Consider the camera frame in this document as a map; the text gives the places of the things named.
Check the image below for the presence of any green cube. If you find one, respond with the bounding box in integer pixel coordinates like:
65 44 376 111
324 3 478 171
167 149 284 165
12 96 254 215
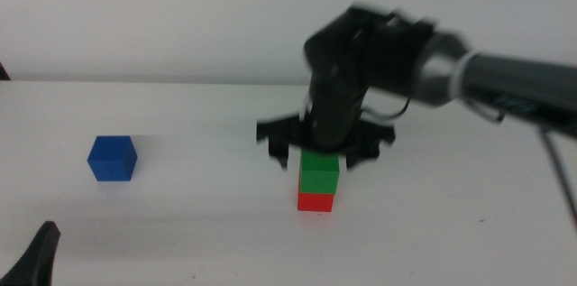
299 149 341 195

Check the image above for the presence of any red cube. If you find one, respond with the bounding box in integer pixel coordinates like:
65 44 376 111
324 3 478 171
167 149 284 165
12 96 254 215
297 176 335 213

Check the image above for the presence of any blue cube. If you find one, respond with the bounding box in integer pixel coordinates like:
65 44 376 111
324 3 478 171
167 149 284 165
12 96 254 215
87 135 139 183

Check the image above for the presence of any thin black cable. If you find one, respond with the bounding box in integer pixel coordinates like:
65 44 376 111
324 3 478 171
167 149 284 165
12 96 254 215
360 96 412 121

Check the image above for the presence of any black braided cable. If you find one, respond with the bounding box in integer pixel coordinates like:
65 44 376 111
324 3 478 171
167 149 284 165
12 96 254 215
538 125 577 231

